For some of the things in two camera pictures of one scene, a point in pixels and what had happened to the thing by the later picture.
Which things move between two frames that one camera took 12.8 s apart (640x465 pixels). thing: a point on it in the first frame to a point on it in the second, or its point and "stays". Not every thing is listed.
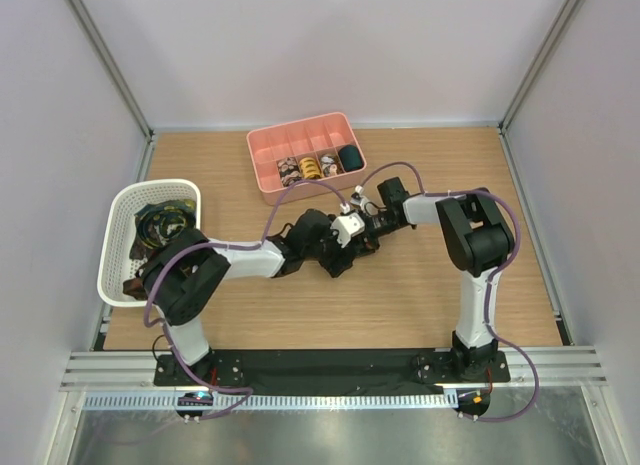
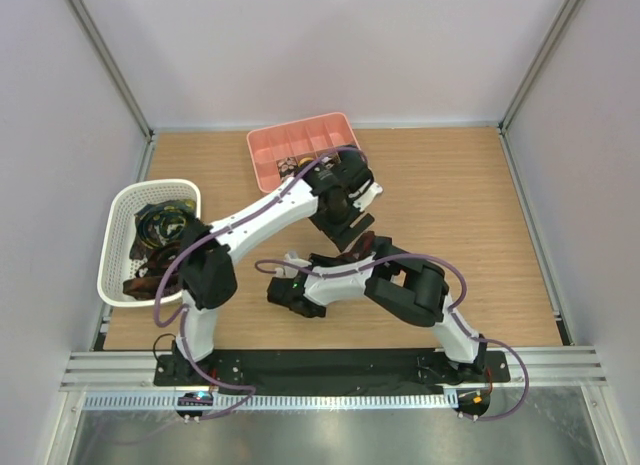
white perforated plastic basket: x=115 y=264 stays
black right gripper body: x=375 y=227 to x=316 y=313
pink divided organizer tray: x=322 y=149 stays
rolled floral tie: x=289 y=170 stays
